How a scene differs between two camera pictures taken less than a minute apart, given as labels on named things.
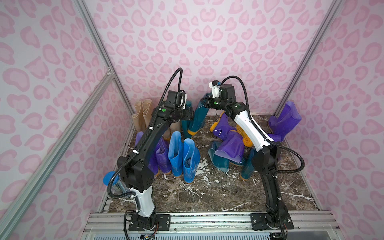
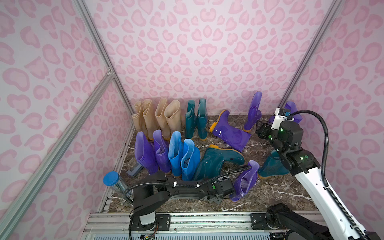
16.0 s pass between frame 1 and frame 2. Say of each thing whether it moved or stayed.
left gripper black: moved
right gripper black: moved
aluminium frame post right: stayed
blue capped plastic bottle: stayed
